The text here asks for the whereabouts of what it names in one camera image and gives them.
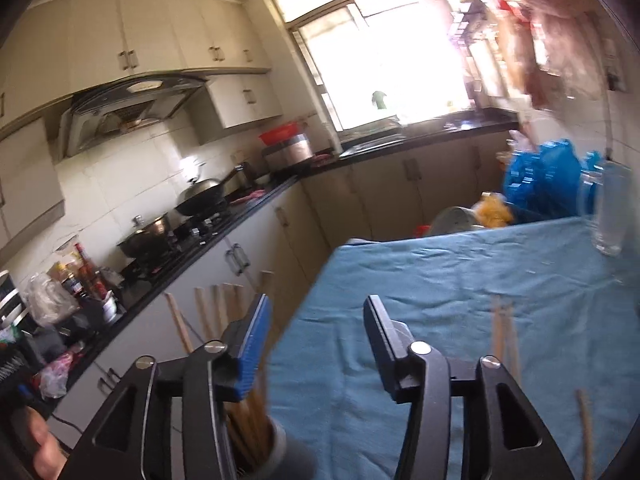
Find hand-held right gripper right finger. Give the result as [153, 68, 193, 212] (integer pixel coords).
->
[362, 294, 576, 480]

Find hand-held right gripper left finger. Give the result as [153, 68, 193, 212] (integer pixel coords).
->
[60, 294, 273, 480]

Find grey chopstick holder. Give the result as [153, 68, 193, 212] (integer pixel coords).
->
[234, 414, 319, 480]

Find person's left hand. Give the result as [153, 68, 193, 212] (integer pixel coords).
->
[22, 407, 68, 480]

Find blue tablecloth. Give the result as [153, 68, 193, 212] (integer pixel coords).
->
[265, 215, 640, 480]

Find long wooden chopstick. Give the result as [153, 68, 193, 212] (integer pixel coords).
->
[504, 304, 522, 387]
[575, 389, 597, 480]
[491, 294, 505, 363]

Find black gas stove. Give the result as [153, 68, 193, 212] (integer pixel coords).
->
[119, 209, 237, 283]

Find round metal bowl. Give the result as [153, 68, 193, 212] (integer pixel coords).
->
[429, 206, 487, 237]

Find dark cooking pot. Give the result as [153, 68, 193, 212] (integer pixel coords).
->
[116, 214, 172, 257]

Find white lower cabinets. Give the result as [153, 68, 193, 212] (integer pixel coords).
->
[65, 130, 521, 441]

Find white cabinets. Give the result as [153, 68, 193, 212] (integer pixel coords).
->
[0, 0, 283, 241]
[65, 130, 521, 441]

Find black wok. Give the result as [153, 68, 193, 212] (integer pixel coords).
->
[174, 169, 243, 217]

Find steel kettle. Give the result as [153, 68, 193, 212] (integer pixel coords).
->
[234, 161, 257, 190]

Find yellow plastic bag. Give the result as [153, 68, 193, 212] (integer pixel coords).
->
[474, 194, 515, 229]

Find cluster of sauce bottles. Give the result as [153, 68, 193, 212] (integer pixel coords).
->
[47, 242, 127, 323]

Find steel pot with red lid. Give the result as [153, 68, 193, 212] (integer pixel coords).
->
[258, 122, 315, 175]

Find pink plastic bag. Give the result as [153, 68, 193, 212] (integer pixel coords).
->
[37, 354, 77, 400]

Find metal sink basin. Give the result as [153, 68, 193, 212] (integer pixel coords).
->
[340, 136, 403, 157]

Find white plastic bag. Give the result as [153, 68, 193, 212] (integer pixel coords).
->
[22, 272, 68, 328]

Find black kitchen countertop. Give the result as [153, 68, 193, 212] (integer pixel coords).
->
[0, 117, 521, 411]

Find blue plastic bag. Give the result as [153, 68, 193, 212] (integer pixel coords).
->
[502, 139, 607, 220]

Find clear glass mug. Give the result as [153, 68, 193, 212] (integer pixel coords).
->
[579, 160, 637, 257]

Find steel range hood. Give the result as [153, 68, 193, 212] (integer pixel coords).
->
[59, 72, 210, 159]

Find kitchen window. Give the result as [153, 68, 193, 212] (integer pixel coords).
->
[270, 0, 478, 133]

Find white upper cabinets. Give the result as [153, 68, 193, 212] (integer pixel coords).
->
[0, 0, 283, 241]

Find brown hanging bundle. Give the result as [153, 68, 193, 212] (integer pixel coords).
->
[487, 0, 608, 111]

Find hanging wall rack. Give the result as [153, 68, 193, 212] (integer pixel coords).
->
[447, 0, 503, 108]

